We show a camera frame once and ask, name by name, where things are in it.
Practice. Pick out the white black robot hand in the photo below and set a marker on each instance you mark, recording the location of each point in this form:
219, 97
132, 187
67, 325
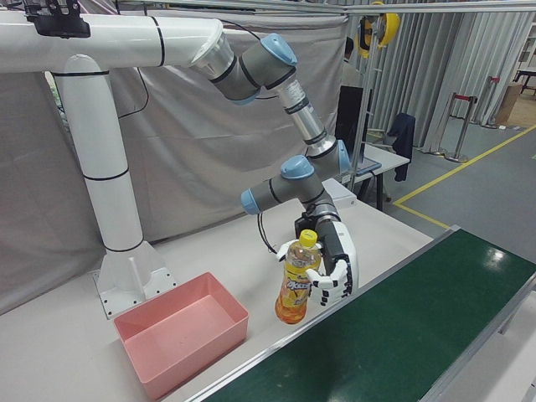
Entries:
339, 259

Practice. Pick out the orange drink bottle yellow cap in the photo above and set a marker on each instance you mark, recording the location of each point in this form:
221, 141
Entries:
295, 289

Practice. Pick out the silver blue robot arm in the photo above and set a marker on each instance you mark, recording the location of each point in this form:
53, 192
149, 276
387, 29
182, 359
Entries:
259, 69

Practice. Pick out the pink plastic basket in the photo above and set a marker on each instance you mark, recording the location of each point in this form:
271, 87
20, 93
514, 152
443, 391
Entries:
188, 331

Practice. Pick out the flat white box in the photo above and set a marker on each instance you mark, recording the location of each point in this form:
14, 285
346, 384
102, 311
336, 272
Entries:
341, 194

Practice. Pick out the green conveyor belt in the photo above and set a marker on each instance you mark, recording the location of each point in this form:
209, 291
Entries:
377, 335

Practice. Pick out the white desk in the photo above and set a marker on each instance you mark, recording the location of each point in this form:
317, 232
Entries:
389, 161

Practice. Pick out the dark blue jacket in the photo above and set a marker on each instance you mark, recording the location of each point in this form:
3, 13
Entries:
404, 138

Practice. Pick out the black monitor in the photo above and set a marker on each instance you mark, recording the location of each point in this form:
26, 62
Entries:
345, 113

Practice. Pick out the gray curtain cloth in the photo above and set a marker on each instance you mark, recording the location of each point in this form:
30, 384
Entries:
188, 146

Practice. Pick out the person in white shirt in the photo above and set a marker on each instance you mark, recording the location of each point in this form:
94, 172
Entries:
351, 67

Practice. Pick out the yellow hard hat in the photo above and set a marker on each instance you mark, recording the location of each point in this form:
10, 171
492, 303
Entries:
389, 27
363, 42

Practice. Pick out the brown cardboard box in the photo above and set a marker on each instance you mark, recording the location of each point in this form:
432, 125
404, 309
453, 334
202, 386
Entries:
508, 104

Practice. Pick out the white robot torso stand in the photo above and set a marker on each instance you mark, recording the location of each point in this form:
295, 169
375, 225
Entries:
104, 125

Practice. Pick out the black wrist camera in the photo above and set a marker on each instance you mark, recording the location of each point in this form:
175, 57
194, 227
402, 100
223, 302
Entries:
303, 222

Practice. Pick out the silver stanchion post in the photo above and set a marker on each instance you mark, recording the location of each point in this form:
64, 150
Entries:
491, 100
462, 125

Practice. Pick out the aluminium frame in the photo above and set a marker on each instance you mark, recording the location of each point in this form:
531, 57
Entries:
419, 10

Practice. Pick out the black head camera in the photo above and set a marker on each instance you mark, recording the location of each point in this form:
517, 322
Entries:
58, 23

